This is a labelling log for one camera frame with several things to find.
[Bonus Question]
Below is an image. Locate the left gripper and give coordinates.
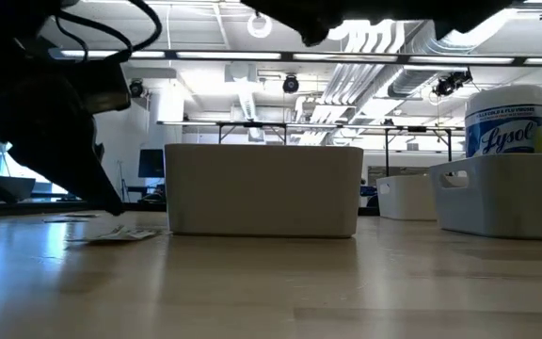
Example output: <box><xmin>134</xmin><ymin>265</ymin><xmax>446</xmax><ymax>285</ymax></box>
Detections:
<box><xmin>0</xmin><ymin>44</ymin><xmax>125</xmax><ymax>217</ymax></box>

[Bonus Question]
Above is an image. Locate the black computer monitor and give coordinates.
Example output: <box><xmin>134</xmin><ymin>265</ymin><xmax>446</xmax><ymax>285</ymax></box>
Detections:
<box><xmin>137</xmin><ymin>148</ymin><xmax>166</xmax><ymax>199</ymax></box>

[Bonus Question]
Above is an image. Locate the blue and white wipe packet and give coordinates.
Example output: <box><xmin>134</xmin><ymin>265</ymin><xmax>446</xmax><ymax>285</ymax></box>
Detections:
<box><xmin>67</xmin><ymin>225</ymin><xmax>131</xmax><ymax>245</ymax></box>

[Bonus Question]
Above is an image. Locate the green striped bandage wrapper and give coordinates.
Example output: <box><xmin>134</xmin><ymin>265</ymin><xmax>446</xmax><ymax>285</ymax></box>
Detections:
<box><xmin>122</xmin><ymin>229</ymin><xmax>162</xmax><ymax>240</ymax></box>

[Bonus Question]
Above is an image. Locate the white bin with ointment packets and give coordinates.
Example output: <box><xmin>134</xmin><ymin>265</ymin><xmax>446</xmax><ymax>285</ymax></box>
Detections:
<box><xmin>164</xmin><ymin>143</ymin><xmax>365</xmax><ymax>239</ymax></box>

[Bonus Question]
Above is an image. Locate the overhead light bar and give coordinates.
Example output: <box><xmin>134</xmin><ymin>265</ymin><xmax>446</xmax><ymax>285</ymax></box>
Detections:
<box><xmin>49</xmin><ymin>48</ymin><xmax>542</xmax><ymax>66</ymax></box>

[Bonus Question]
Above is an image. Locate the white bin with wipe packets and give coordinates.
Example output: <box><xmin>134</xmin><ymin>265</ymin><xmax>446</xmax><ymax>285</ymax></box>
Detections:
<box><xmin>376</xmin><ymin>174</ymin><xmax>438</xmax><ymax>221</ymax></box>

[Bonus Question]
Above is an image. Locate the Lysol wipes canister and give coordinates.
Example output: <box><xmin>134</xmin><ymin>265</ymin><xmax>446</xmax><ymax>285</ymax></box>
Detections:
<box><xmin>464</xmin><ymin>84</ymin><xmax>542</xmax><ymax>159</ymax></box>

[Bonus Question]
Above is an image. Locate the white bin with bandage strips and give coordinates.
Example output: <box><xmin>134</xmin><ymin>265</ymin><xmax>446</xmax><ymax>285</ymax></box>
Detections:
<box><xmin>428</xmin><ymin>153</ymin><xmax>542</xmax><ymax>240</ymax></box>

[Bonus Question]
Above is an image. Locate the black aluminium table frame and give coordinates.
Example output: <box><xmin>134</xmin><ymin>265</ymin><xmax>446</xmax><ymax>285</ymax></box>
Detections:
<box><xmin>0</xmin><ymin>171</ymin><xmax>167</xmax><ymax>218</ymax></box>

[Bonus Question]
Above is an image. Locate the black round overhead camera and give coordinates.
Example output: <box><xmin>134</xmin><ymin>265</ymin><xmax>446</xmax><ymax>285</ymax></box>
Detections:
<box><xmin>281</xmin><ymin>73</ymin><xmax>301</xmax><ymax>95</ymax></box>
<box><xmin>128</xmin><ymin>78</ymin><xmax>149</xmax><ymax>99</ymax></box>

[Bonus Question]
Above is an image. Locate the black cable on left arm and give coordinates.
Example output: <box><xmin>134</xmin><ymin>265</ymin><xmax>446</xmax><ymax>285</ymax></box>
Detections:
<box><xmin>53</xmin><ymin>0</ymin><xmax>164</xmax><ymax>65</ymax></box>

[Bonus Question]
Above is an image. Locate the black background rig frame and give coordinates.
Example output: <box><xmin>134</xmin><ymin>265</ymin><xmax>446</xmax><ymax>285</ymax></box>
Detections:
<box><xmin>383</xmin><ymin>124</ymin><xmax>455</xmax><ymax>176</ymax></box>
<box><xmin>214</xmin><ymin>121</ymin><xmax>291</xmax><ymax>147</ymax></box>

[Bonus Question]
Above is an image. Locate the white ring lamp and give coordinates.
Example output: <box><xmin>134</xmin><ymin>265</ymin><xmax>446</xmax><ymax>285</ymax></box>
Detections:
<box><xmin>246</xmin><ymin>11</ymin><xmax>274</xmax><ymax>40</ymax></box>

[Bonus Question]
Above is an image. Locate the black overhead camera with cables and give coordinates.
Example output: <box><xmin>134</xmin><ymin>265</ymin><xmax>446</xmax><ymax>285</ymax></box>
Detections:
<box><xmin>432</xmin><ymin>68</ymin><xmax>473</xmax><ymax>98</ymax></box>

